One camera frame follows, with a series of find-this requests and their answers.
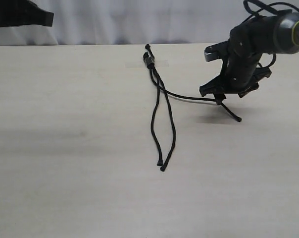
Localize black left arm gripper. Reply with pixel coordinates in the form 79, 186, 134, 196
0, 0, 54, 28

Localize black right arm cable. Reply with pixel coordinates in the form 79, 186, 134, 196
243, 0, 299, 69

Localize clear tape strip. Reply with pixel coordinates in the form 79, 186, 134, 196
124, 60, 169, 68

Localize thin black wire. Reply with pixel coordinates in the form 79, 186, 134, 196
145, 44, 243, 122

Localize white curtain backdrop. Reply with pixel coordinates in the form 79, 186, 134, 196
0, 0, 248, 46

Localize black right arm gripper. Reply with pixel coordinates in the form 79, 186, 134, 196
199, 21, 277, 98

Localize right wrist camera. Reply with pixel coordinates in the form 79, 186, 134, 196
204, 41, 229, 62

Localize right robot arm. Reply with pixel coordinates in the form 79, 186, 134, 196
199, 11, 299, 99

